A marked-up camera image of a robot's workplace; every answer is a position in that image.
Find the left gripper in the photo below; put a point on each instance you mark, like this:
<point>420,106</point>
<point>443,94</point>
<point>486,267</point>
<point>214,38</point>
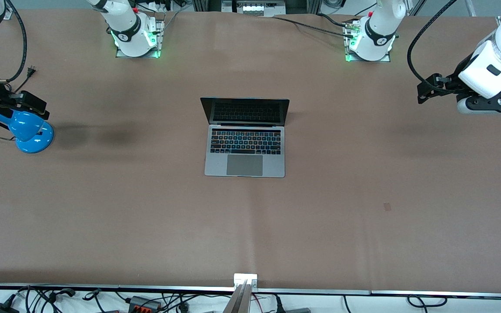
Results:
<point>452,81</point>

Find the grey laptop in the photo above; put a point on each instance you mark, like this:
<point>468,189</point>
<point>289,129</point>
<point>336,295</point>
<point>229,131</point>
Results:
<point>245,148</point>

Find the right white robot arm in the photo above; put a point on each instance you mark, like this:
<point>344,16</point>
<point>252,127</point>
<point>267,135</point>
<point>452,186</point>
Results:
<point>124,26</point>

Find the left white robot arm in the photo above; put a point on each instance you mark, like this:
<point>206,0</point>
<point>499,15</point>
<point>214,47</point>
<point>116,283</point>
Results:
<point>381,26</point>

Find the blue desk lamp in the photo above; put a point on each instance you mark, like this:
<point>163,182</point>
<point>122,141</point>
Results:
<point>26,130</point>

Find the white power strip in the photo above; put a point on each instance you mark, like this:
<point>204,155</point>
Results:
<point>259,8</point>

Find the black power adapter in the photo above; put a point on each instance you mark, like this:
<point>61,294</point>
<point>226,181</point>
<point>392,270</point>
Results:
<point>0,308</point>

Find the black orange connector box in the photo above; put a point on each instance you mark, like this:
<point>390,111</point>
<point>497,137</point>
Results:
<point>144,303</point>

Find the grey box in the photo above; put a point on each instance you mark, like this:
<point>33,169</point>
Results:
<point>297,310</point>

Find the black plug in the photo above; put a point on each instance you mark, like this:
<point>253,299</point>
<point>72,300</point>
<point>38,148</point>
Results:
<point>278,305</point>

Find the silver aluminium profile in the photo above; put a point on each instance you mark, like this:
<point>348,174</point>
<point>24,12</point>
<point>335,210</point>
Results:
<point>239,300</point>

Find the black aluminium frame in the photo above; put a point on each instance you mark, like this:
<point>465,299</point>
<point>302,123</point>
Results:
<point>207,5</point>

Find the silver table edge bracket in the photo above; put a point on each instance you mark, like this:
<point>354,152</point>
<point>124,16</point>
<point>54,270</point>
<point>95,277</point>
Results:
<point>245,278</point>

